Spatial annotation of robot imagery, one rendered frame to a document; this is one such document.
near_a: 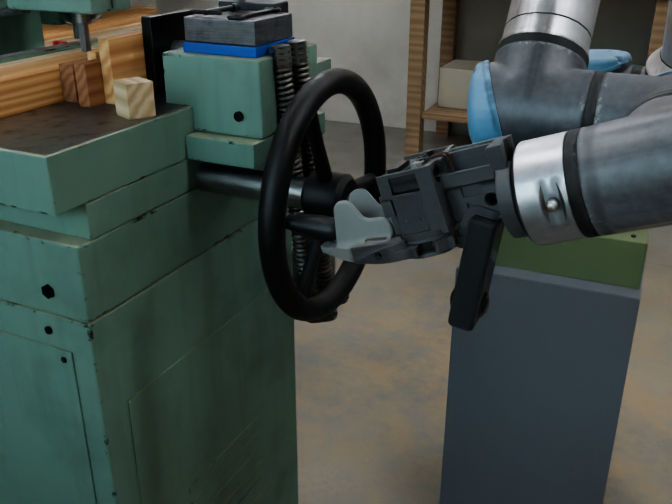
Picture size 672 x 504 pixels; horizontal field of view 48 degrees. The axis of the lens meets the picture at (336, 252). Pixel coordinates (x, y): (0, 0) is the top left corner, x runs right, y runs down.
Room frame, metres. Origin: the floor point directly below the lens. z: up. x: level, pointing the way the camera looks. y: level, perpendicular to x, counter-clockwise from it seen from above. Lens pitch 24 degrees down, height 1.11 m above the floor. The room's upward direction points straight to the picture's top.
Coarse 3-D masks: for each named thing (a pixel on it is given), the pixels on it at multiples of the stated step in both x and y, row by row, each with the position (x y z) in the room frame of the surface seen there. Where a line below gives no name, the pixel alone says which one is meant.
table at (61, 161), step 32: (320, 64) 1.18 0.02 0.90; (160, 96) 0.94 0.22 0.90; (0, 128) 0.78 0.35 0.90; (32, 128) 0.78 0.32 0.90; (64, 128) 0.78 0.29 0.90; (96, 128) 0.78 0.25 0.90; (128, 128) 0.79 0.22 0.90; (160, 128) 0.83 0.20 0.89; (192, 128) 0.88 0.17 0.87; (0, 160) 0.71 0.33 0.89; (32, 160) 0.69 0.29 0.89; (64, 160) 0.70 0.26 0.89; (96, 160) 0.74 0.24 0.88; (128, 160) 0.78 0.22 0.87; (160, 160) 0.83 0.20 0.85; (224, 160) 0.84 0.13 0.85; (256, 160) 0.83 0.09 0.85; (0, 192) 0.71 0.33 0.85; (32, 192) 0.69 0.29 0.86; (64, 192) 0.69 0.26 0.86; (96, 192) 0.73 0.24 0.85
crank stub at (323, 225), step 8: (288, 216) 0.71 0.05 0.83; (296, 216) 0.70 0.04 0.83; (304, 216) 0.70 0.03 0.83; (312, 216) 0.70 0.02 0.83; (320, 216) 0.70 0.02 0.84; (328, 216) 0.70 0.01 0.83; (288, 224) 0.70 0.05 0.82; (296, 224) 0.70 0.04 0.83; (304, 224) 0.69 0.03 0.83; (312, 224) 0.69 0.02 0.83; (320, 224) 0.69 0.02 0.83; (328, 224) 0.68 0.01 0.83; (296, 232) 0.70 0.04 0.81; (304, 232) 0.69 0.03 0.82; (312, 232) 0.69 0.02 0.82; (320, 232) 0.68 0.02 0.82; (328, 232) 0.68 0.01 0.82; (328, 240) 0.68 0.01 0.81
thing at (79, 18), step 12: (12, 0) 0.97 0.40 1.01; (24, 0) 0.96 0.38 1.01; (36, 0) 0.95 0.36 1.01; (48, 0) 0.94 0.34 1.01; (60, 0) 0.94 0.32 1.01; (72, 0) 0.93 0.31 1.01; (84, 0) 0.92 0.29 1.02; (96, 0) 0.92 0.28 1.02; (108, 0) 0.94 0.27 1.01; (120, 0) 0.96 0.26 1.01; (72, 12) 0.93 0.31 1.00; (84, 12) 0.92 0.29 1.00; (96, 12) 0.92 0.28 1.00
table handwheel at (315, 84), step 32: (320, 96) 0.77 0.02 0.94; (352, 96) 0.86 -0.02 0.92; (288, 128) 0.73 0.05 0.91; (320, 128) 0.78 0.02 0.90; (288, 160) 0.71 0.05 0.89; (320, 160) 0.79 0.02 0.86; (384, 160) 0.93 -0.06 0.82; (224, 192) 0.87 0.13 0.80; (256, 192) 0.84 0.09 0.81; (288, 192) 0.71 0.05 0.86; (320, 192) 0.80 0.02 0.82; (320, 256) 0.78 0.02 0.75; (288, 288) 0.70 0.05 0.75; (352, 288) 0.85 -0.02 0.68
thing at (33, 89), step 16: (0, 80) 0.84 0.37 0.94; (16, 80) 0.85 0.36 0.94; (32, 80) 0.87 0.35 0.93; (48, 80) 0.89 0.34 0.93; (0, 96) 0.83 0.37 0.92; (16, 96) 0.85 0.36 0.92; (32, 96) 0.87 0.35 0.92; (48, 96) 0.89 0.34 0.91; (0, 112) 0.83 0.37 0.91; (16, 112) 0.85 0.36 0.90
